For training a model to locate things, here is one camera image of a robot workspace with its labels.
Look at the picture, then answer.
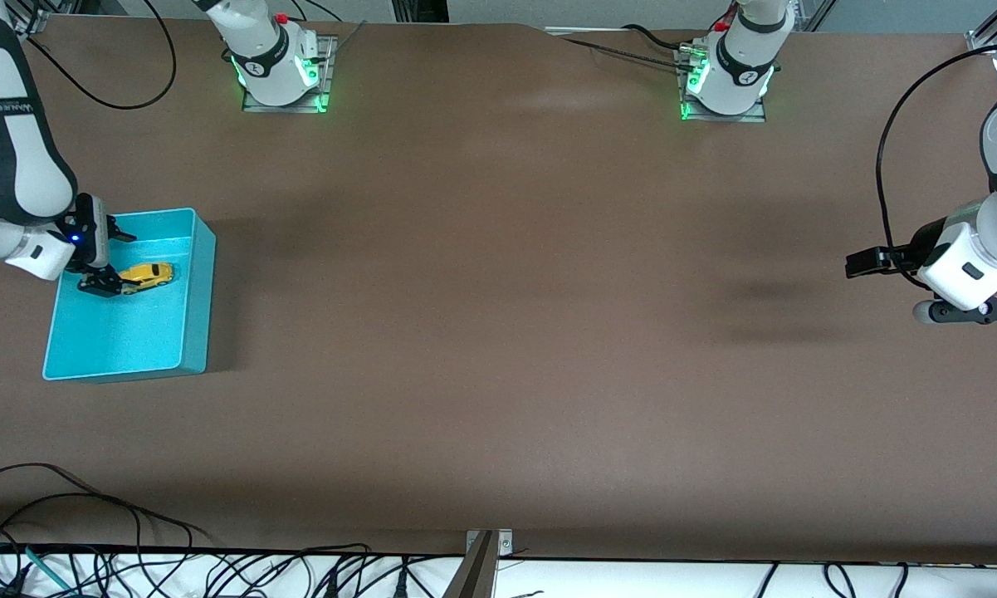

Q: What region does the yellow beetle toy car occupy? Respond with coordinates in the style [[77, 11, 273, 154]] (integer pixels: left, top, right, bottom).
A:
[[119, 262, 175, 293]]

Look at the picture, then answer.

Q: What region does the teal plastic bin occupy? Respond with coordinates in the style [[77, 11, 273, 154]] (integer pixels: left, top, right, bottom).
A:
[[43, 208, 217, 383]]

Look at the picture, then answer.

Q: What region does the slanted aluminium profile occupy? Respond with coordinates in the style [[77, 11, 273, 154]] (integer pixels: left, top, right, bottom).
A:
[[784, 0, 835, 32]]

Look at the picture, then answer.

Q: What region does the grey metal bar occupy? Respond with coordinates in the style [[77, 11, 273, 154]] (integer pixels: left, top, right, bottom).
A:
[[442, 532, 499, 598]]

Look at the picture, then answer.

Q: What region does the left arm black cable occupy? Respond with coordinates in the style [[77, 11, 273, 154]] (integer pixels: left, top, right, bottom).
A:
[[876, 43, 997, 290]]

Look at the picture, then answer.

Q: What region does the right arm looping black cable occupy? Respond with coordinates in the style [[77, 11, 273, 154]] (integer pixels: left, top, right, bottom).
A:
[[25, 0, 177, 110]]

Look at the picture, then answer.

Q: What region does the long black looping cable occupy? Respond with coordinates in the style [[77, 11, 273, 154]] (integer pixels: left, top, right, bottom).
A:
[[0, 463, 213, 549]]

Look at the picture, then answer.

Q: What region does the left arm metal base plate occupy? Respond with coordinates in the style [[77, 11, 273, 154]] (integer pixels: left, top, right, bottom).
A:
[[677, 46, 767, 124]]

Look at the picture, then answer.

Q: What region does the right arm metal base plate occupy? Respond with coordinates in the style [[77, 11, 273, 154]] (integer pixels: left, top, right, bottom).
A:
[[242, 35, 335, 114]]

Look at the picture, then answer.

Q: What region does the teal cable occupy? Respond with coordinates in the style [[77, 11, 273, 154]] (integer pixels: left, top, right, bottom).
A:
[[23, 546, 74, 592]]

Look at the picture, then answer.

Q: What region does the grey base cable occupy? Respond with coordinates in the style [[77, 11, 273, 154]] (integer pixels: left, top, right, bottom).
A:
[[328, 21, 368, 61]]

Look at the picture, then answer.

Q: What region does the thick black base cable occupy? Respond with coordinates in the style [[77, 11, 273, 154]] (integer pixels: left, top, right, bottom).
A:
[[621, 23, 692, 52]]

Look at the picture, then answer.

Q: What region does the thin black base cable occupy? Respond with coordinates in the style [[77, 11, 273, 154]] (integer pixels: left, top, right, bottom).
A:
[[560, 37, 692, 72]]

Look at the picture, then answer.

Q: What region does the silver table rail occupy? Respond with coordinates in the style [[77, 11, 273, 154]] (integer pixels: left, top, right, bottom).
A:
[[544, 27, 683, 38]]

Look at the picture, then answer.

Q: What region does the small metal edge bracket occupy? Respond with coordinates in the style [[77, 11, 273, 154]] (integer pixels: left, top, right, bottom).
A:
[[465, 529, 514, 557]]

